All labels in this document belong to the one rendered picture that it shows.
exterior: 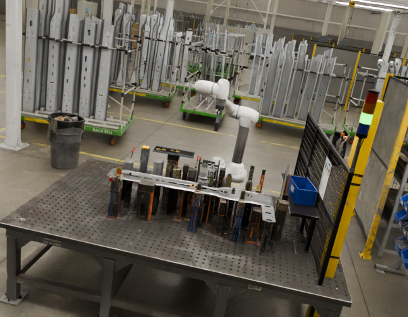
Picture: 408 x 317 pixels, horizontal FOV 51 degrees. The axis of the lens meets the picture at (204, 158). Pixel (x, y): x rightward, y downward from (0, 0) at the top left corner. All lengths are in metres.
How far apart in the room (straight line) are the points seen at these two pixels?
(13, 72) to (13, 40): 0.44
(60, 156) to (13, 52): 1.64
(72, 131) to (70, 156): 0.39
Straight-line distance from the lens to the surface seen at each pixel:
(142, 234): 3.34
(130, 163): 3.70
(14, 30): 6.74
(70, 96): 7.91
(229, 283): 3.11
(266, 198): 3.56
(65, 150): 6.21
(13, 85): 6.86
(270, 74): 10.31
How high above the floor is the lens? 2.34
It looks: 18 degrees down
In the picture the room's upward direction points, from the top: 9 degrees clockwise
